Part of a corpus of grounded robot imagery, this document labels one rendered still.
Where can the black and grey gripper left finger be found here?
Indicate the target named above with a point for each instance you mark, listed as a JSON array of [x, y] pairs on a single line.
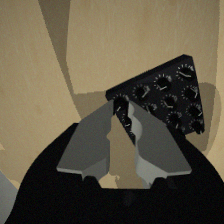
[[81, 150]]

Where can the black knob box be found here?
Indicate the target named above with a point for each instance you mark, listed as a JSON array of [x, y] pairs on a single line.
[[174, 106]]

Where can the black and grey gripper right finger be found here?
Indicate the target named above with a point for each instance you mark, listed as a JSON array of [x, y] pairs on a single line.
[[161, 151]]

